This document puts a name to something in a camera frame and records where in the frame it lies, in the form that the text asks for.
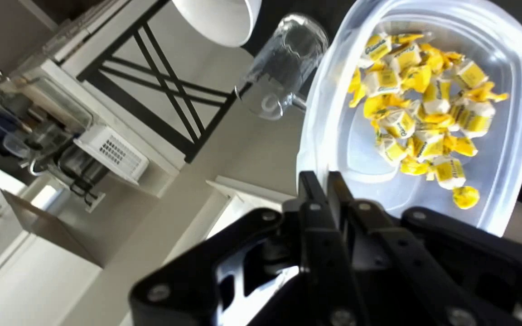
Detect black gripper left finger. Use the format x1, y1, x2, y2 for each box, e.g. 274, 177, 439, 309
129, 170, 363, 326

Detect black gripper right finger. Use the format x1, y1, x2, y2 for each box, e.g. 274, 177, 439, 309
327, 172, 522, 326

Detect clear plastic bowl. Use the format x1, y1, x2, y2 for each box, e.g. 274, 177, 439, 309
296, 0, 522, 239

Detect yellow food pieces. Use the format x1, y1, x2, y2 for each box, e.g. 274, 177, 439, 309
347, 29, 512, 211

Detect white ceramic bowl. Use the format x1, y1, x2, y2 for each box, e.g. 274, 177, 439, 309
169, 0, 265, 48

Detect black wooden chair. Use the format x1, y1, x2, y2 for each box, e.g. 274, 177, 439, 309
77, 0, 255, 164

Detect white plastic basket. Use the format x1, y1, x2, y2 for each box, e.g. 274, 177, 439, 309
71, 123, 153, 186

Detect clear glass mug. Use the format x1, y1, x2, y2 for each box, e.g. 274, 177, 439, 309
233, 12, 331, 123

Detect white appliance with clutter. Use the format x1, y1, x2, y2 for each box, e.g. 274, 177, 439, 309
0, 56, 189, 182

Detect white wall cabinet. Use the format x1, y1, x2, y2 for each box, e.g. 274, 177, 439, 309
0, 186, 106, 326

